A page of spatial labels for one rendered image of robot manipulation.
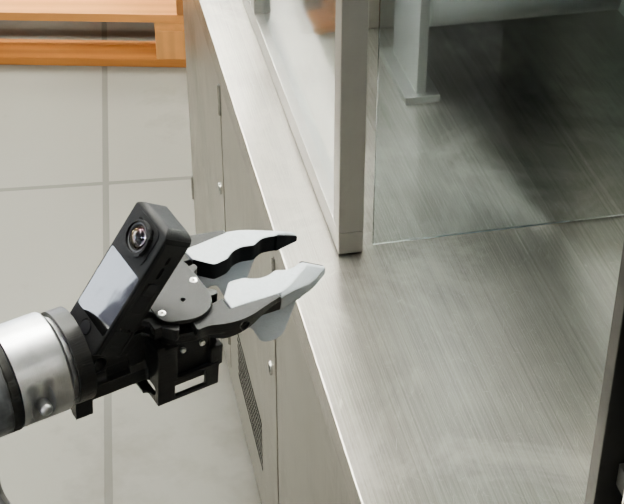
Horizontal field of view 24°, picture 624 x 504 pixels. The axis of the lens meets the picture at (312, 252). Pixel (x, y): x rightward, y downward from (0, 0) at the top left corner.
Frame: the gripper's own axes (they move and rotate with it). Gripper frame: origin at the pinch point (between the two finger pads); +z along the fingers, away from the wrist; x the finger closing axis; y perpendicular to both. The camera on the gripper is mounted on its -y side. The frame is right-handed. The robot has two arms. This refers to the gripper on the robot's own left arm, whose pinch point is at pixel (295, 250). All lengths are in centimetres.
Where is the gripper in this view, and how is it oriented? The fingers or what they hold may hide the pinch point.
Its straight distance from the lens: 112.5
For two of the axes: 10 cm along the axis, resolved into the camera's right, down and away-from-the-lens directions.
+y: -0.8, 7.4, 6.7
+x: 5.3, 5.9, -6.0
